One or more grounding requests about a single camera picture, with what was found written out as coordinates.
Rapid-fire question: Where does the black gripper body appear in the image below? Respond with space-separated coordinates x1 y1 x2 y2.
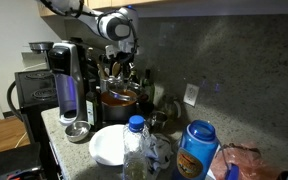
105 45 137 65

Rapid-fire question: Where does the glass pot lid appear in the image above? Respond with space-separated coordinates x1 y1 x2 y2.
107 82 144 101

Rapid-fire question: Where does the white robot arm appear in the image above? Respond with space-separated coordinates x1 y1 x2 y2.
37 0 138 64

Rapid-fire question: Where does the wooden spoon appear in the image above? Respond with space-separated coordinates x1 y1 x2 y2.
112 62 121 77

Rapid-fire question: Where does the perforated steel utensil holder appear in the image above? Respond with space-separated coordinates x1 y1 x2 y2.
100 77 112 92

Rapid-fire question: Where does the green glass bottle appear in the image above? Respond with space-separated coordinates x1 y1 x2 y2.
142 69 155 102

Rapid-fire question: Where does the dark olive oil bottle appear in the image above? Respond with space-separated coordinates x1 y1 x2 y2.
86 79 101 132

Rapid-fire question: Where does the black silver soda maker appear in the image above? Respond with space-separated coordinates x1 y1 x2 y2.
48 42 87 126

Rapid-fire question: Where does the small steel cup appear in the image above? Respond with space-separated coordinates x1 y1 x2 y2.
148 111 168 132

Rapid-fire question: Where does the clear plastic water bottle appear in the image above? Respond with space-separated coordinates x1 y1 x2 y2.
123 115 148 180

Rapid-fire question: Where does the small steel bowl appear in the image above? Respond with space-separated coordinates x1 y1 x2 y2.
65 121 91 142

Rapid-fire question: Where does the white plate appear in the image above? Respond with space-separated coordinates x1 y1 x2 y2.
89 124 124 166

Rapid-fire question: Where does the black stove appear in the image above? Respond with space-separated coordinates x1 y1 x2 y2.
7 70 58 180

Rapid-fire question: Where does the white dish towel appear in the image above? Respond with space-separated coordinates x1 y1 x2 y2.
145 133 173 174

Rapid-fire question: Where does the blue nalgene bottle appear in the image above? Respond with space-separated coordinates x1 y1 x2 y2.
171 120 219 180

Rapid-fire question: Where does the pink plastic bag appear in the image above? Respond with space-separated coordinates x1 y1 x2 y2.
210 143 281 180

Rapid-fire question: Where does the white wall outlet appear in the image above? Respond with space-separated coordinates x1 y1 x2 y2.
183 84 199 106

